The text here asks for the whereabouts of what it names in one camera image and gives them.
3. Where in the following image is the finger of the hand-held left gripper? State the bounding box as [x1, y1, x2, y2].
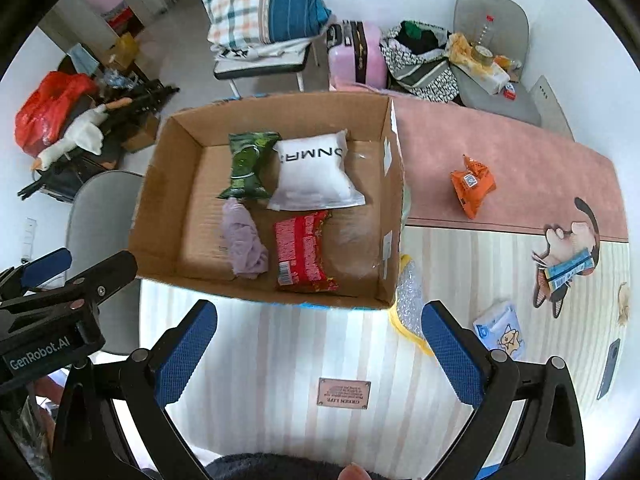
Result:
[0, 247, 74, 306]
[0, 251, 139, 313]

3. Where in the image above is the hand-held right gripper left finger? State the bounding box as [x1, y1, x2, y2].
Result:
[50, 299, 219, 480]

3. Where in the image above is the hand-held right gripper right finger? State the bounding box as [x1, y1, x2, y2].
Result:
[421, 300, 587, 480]

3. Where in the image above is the grey chair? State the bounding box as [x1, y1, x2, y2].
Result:
[452, 0, 543, 126]
[65, 170, 146, 356]

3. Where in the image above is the blue white tissue packet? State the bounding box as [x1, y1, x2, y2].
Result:
[472, 300, 526, 361]

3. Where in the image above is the yellow bubble mailer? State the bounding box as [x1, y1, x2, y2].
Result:
[389, 254, 436, 356]

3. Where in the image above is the open cardboard box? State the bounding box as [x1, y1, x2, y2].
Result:
[127, 91, 407, 311]

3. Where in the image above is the purple cloth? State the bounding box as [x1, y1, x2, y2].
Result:
[220, 197, 271, 281]

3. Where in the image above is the white goose plush toy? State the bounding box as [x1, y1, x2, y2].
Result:
[30, 104, 133, 171]

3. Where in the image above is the dark fleece sleeve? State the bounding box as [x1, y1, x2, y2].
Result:
[206, 452, 351, 480]

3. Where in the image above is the small brown cardboard box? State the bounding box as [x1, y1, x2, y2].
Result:
[120, 114, 161, 153]

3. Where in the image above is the clear plastic bag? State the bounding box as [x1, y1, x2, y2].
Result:
[325, 200, 387, 281]

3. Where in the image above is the blue striped wrapped bar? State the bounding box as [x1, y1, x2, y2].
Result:
[545, 250, 596, 291]

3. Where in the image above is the red snack packet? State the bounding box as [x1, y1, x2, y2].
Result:
[274, 210, 341, 293]

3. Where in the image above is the dark phone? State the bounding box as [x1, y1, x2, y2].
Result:
[597, 338, 621, 401]

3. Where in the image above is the red plastic bag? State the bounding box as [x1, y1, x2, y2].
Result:
[15, 71, 98, 158]

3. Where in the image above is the orange snack packet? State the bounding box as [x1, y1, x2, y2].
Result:
[449, 154, 497, 220]

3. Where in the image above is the green snack packet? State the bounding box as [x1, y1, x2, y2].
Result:
[217, 131, 282, 201]

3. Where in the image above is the black tripod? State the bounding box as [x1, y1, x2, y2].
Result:
[17, 80, 181, 196]

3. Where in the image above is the blue face mask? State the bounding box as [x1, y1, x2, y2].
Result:
[67, 42, 101, 76]

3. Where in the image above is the yellow box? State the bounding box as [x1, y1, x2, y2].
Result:
[107, 32, 141, 68]

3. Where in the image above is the white pillow packet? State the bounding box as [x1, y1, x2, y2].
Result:
[266, 130, 366, 211]

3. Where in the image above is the white metal chair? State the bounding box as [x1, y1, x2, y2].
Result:
[214, 40, 321, 93]

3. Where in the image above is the black white patterned bag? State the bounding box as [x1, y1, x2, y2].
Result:
[380, 21, 461, 106]

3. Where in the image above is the plaid quilt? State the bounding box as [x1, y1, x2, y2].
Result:
[202, 0, 281, 53]

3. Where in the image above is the yellow plastic bag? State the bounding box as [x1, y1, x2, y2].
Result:
[445, 32, 511, 81]

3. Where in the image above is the pink suitcase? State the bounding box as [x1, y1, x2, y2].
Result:
[327, 20, 388, 92]

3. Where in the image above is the blue pillow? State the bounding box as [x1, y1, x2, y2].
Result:
[267, 0, 333, 43]

